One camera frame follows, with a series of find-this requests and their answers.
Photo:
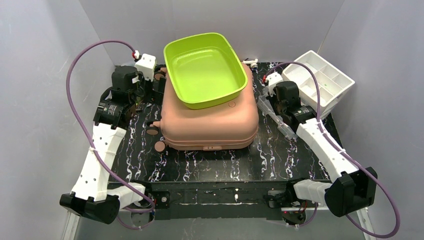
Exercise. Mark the lime green plastic basin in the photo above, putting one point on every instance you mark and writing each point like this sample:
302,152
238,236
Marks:
204,70

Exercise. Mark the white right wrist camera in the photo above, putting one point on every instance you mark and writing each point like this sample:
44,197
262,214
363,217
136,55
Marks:
272,80

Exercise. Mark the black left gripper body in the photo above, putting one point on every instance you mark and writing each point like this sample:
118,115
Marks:
158,84

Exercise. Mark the aluminium base frame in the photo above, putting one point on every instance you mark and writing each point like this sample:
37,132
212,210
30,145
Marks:
208,200

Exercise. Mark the clear plastic drawer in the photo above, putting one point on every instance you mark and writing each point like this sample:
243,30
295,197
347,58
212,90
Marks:
265,106

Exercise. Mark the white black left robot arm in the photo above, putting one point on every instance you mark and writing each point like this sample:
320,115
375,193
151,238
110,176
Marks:
91,197

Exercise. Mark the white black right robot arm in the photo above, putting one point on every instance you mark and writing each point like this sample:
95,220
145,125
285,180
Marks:
351,188

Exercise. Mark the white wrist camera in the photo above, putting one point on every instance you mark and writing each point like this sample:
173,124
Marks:
272,80
146,64

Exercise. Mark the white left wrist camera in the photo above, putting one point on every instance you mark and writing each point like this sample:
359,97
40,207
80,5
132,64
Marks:
146,64

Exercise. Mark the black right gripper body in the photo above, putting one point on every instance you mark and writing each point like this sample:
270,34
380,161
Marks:
268,94

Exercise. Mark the pink hard shell suitcase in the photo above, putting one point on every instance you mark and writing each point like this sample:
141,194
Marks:
228,126

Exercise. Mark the white divided organizer box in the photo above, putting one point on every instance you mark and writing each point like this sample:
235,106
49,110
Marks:
333,83

